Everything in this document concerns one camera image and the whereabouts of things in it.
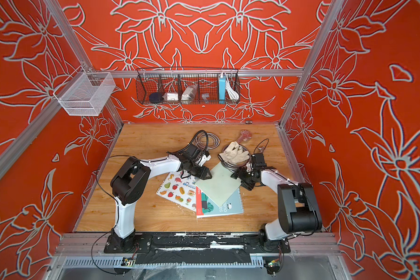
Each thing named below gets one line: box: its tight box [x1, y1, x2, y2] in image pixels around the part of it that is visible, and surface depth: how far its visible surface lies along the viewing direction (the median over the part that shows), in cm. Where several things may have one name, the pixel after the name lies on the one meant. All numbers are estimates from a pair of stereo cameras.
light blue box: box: [218, 75, 226, 101], surface depth 90 cm
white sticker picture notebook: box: [156, 170, 199, 212], surface depth 90 cm
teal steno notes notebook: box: [195, 186, 245, 219], surface depth 85 cm
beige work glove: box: [217, 141, 250, 165], surface depth 103 cm
